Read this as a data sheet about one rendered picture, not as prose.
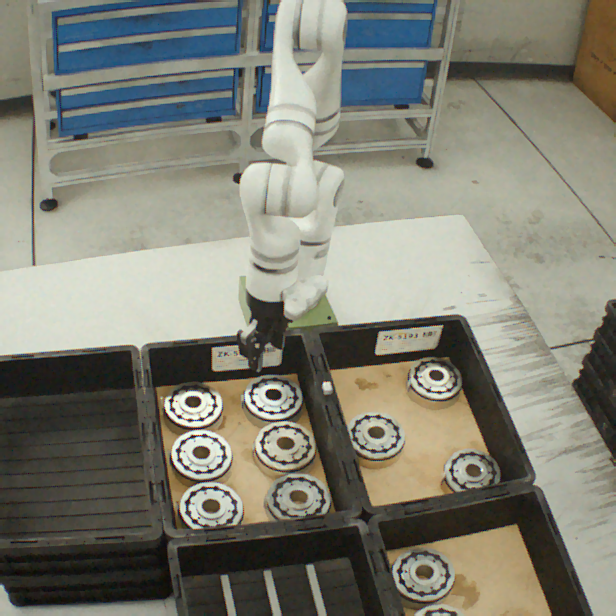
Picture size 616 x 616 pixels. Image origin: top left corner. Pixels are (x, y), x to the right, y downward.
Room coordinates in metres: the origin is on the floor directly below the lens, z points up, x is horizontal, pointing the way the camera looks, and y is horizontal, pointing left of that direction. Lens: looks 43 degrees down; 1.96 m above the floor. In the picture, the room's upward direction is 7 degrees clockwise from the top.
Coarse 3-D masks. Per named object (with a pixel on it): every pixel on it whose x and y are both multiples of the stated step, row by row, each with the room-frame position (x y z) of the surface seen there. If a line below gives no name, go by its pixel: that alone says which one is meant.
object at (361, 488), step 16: (400, 320) 1.09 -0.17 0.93; (416, 320) 1.09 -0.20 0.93; (432, 320) 1.10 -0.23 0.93; (448, 320) 1.10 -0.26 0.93; (464, 320) 1.11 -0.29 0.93; (320, 352) 0.98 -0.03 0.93; (480, 352) 1.03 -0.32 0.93; (320, 368) 0.95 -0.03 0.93; (496, 384) 0.95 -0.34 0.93; (336, 400) 0.88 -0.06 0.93; (496, 400) 0.92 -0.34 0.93; (336, 416) 0.85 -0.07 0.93; (512, 432) 0.85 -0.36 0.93; (352, 448) 0.78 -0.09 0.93; (352, 464) 0.75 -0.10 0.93; (528, 464) 0.78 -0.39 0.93; (512, 480) 0.74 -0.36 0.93; (528, 480) 0.75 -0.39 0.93; (368, 496) 0.69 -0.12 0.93; (432, 496) 0.70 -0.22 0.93; (448, 496) 0.71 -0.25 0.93; (464, 496) 0.71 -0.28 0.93; (368, 512) 0.66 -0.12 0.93; (384, 512) 0.67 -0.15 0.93
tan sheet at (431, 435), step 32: (352, 384) 1.01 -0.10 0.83; (384, 384) 1.02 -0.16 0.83; (352, 416) 0.93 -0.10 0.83; (416, 416) 0.95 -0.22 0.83; (448, 416) 0.95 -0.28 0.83; (416, 448) 0.87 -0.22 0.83; (448, 448) 0.88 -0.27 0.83; (480, 448) 0.88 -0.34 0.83; (384, 480) 0.80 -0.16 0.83; (416, 480) 0.80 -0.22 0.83
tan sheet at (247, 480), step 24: (216, 384) 0.97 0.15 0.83; (240, 384) 0.98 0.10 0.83; (192, 408) 0.91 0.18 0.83; (240, 408) 0.92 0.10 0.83; (168, 432) 0.85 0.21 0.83; (216, 432) 0.86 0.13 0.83; (240, 432) 0.87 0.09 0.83; (312, 432) 0.89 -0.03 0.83; (240, 456) 0.82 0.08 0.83; (240, 480) 0.77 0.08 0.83; (264, 480) 0.77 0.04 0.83
